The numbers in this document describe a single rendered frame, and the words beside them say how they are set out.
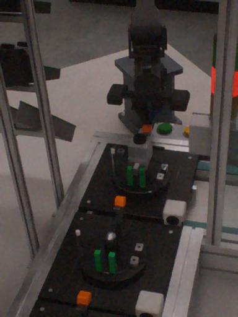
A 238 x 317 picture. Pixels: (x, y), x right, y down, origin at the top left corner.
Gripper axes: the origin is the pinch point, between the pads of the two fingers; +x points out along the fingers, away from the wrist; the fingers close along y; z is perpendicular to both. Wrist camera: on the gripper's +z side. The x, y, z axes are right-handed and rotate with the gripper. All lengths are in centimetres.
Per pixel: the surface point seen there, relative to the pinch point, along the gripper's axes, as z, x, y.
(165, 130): 9.9, 11.7, -1.9
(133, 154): -12.5, 2.0, 0.8
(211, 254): -26.6, 15.0, -18.9
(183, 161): -1.9, 11.6, -8.8
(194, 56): 224, 113, 22
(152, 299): -45.0, 8.8, -10.3
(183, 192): -12.9, 11.4, -10.7
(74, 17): 271, 114, 122
